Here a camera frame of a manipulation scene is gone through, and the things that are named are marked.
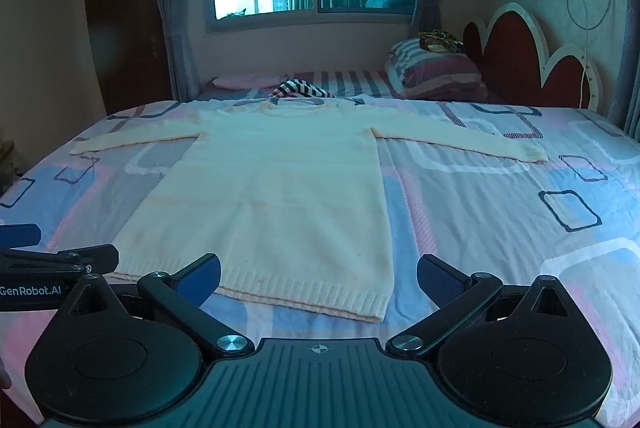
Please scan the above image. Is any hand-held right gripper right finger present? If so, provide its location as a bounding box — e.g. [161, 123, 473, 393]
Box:
[386, 254, 577, 357]

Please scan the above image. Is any gold patterned cloth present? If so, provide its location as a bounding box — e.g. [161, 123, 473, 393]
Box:
[417, 29, 463, 54]

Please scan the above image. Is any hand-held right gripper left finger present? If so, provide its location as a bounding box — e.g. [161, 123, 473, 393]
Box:
[65, 252, 256, 359]

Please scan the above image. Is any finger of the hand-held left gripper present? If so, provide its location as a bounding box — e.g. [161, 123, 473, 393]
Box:
[0, 244, 120, 279]
[0, 223, 42, 250]

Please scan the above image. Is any pink pillow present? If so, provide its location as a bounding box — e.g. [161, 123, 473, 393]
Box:
[212, 73, 291, 90]

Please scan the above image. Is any red white scalloped headboard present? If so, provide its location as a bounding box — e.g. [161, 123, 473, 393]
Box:
[462, 3, 603, 111]

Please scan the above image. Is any teal cushion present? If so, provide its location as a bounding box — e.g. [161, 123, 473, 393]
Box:
[365, 0, 416, 11]

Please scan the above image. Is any black white striped cloth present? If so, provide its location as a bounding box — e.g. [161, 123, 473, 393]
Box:
[269, 79, 336, 99]

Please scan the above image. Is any grey pink striped bedsheet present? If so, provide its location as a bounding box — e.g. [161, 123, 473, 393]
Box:
[192, 68, 401, 104]

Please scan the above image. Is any pink blue printed blanket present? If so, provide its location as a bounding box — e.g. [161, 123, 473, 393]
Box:
[0, 95, 640, 428]

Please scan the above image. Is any striped pillow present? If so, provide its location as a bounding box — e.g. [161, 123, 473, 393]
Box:
[385, 37, 488, 99]

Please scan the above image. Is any brown wooden wardrobe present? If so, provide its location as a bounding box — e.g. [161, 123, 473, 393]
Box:
[82, 0, 173, 116]

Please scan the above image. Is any cream knitted sweater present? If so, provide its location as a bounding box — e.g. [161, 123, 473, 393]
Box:
[70, 99, 548, 324]

